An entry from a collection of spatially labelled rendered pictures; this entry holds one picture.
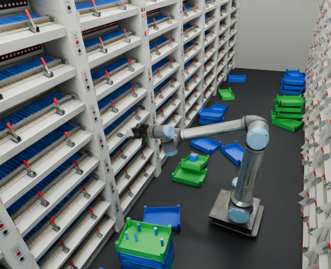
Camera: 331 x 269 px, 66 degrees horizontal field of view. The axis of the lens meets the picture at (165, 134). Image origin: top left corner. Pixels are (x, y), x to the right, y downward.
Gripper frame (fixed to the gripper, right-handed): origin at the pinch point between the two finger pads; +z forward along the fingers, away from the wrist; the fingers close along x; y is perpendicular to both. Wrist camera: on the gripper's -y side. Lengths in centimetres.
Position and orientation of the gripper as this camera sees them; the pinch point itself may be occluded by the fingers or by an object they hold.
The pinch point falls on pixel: (127, 135)
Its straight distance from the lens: 184.4
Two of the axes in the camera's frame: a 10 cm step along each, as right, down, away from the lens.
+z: -8.7, 0.1, 5.0
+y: -2.6, -8.6, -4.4
